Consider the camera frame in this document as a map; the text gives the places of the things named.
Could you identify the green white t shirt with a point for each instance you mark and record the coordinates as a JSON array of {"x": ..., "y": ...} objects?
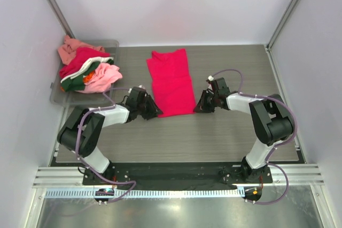
[{"x": 74, "y": 82}]

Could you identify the orange garment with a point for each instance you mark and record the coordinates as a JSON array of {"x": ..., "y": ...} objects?
[{"x": 87, "y": 78}]

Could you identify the magenta t shirt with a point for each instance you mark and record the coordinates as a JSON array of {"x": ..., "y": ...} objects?
[{"x": 171, "y": 83}]

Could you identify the crimson t shirt in tray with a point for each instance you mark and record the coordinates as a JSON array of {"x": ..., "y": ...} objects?
[{"x": 82, "y": 55}]

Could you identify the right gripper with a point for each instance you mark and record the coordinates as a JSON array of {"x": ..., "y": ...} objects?
[{"x": 207, "y": 101}]

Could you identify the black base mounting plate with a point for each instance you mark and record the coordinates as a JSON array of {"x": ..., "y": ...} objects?
[{"x": 187, "y": 176}]

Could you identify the aluminium frame post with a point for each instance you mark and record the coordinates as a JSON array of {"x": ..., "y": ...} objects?
[
  {"x": 60, "y": 17},
  {"x": 284, "y": 19}
]

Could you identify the white slotted cable duct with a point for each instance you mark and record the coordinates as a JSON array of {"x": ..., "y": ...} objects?
[{"x": 104, "y": 193}]

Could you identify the left aluminium frame post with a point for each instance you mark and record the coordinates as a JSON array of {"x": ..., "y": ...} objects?
[{"x": 60, "y": 17}]

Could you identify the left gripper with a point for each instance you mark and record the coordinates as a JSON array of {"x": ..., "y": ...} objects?
[{"x": 147, "y": 107}]

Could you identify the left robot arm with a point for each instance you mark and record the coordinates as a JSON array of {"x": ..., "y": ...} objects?
[{"x": 81, "y": 131}]

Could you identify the light pink t shirt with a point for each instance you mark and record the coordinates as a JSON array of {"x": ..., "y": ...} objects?
[{"x": 105, "y": 75}]

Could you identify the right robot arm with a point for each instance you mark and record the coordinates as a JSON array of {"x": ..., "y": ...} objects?
[{"x": 273, "y": 122}]

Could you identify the salmon pink t shirt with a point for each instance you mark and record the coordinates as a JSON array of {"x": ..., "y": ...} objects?
[{"x": 67, "y": 51}]

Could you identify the right aluminium table rail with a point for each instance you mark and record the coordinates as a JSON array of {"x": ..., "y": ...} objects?
[{"x": 286, "y": 97}]

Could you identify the right aluminium frame post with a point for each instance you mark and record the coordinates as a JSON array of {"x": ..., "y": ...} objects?
[{"x": 284, "y": 19}]

